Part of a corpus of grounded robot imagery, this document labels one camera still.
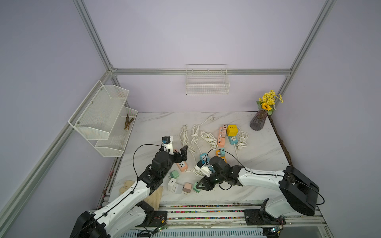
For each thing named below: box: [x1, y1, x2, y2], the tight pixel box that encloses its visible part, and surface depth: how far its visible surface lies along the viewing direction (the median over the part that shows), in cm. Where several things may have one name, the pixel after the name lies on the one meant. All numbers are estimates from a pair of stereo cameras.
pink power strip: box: [217, 124, 228, 148], surface depth 103 cm
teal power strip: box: [227, 135, 239, 146], surface depth 105 cm
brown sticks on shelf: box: [123, 113, 135, 131], surface depth 98 cm
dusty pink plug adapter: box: [183, 182, 192, 195], surface depth 84 cm
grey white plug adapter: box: [171, 182, 184, 195], surface depth 80 cm
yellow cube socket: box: [226, 124, 239, 137], surface depth 103 cm
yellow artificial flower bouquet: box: [256, 89, 284, 116], surface depth 94 cm
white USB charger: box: [167, 178, 177, 191], surface depth 82 cm
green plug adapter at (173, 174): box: [167, 169, 180, 179], surface depth 89 cm
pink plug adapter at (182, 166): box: [176, 161, 189, 173], surface depth 92 cm
